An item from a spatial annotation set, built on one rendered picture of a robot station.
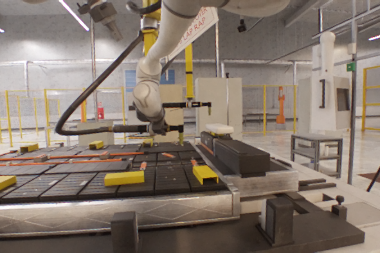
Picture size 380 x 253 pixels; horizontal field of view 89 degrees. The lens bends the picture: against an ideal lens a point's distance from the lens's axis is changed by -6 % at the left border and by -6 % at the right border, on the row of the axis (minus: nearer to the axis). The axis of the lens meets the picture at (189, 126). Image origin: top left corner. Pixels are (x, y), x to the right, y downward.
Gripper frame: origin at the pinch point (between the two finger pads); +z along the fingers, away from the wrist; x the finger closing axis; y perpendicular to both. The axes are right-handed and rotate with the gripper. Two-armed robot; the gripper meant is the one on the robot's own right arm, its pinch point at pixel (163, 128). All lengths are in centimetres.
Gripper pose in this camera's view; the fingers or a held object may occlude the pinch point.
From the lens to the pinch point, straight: 118.2
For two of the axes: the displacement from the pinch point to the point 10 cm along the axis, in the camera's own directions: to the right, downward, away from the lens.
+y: 9.9, -0.1, -1.4
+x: 0.4, -9.1, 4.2
